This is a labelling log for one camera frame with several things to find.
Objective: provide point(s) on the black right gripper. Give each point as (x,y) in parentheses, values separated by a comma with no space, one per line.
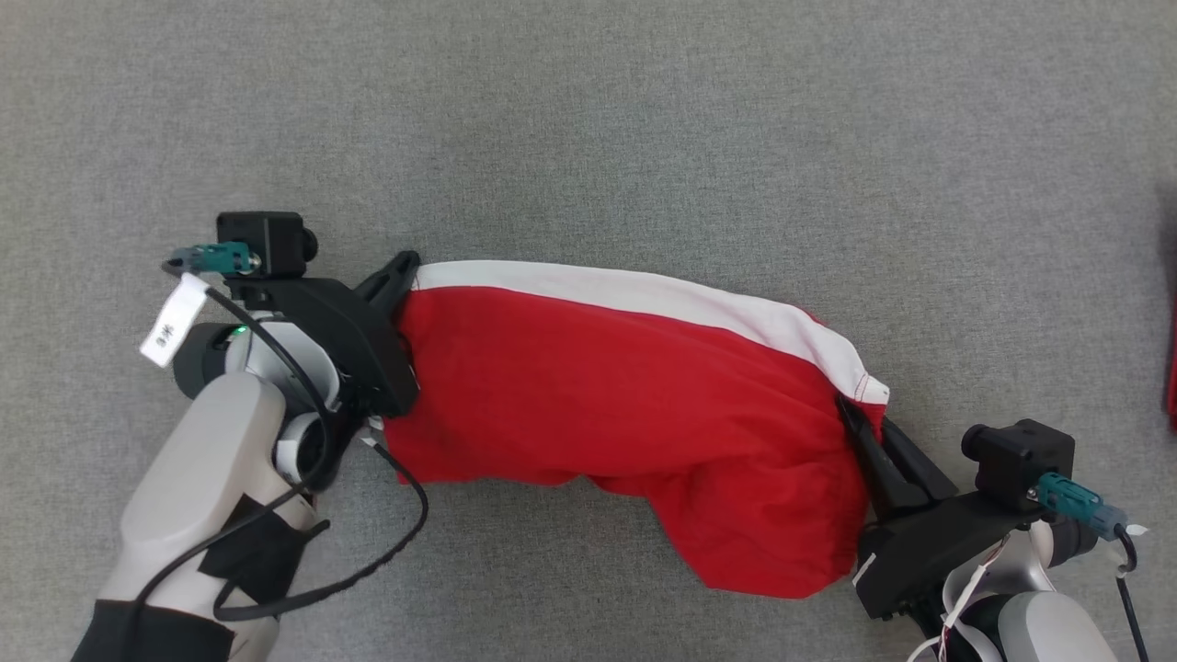
(938,552)

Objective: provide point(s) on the red basketball jersey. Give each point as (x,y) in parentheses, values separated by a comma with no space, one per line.
(1173,386)

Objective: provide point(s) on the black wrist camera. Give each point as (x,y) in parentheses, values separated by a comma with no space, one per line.
(1021,460)
(267,241)

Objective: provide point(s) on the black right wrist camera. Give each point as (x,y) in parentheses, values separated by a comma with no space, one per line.
(1021,460)

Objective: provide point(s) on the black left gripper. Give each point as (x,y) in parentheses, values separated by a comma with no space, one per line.
(349,340)

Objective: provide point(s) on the red shorts white stripe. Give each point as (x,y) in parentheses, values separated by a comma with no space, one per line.
(598,395)

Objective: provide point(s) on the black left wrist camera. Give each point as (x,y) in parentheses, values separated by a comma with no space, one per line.
(267,241)

